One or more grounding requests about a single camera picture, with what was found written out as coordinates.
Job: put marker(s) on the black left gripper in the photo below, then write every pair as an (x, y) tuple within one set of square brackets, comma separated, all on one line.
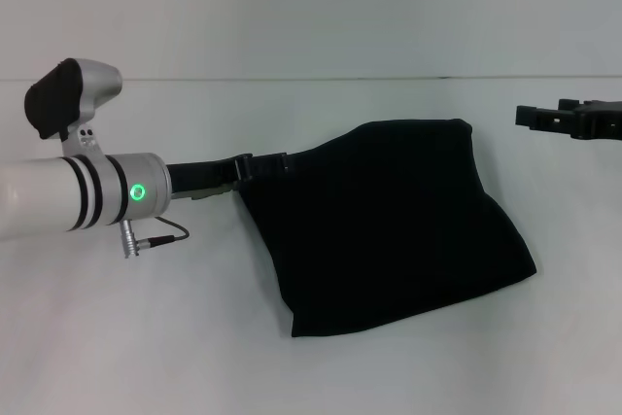
[(199, 177)]

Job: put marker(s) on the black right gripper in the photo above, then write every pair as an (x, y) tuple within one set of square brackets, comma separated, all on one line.
[(600, 121)]

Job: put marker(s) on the black shirt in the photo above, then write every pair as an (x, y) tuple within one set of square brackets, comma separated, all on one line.
[(389, 230)]

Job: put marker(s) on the silver left camera bracket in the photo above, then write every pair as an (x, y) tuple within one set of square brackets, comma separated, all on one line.
[(85, 143)]

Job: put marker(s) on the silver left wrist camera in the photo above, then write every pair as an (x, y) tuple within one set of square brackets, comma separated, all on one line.
[(63, 94)]

